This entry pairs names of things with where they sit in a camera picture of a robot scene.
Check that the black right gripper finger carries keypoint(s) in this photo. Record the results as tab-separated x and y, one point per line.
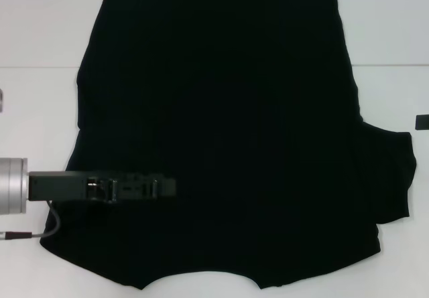
423	122

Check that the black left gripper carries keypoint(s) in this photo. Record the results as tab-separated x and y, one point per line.
53	185

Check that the black t-shirt with white print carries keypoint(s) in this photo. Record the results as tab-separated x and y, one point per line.
218	93

